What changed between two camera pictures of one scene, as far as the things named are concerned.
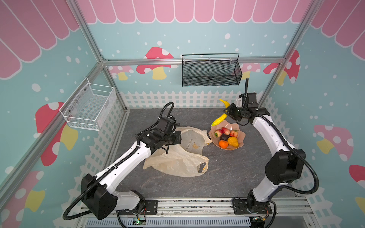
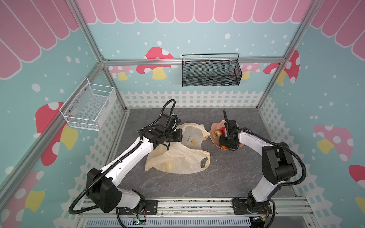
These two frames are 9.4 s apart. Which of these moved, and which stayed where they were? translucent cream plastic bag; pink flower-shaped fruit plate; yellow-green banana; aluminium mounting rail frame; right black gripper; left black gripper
Moved: right black gripper; yellow-green banana
Stayed: left black gripper; translucent cream plastic bag; aluminium mounting rail frame; pink flower-shaped fruit plate
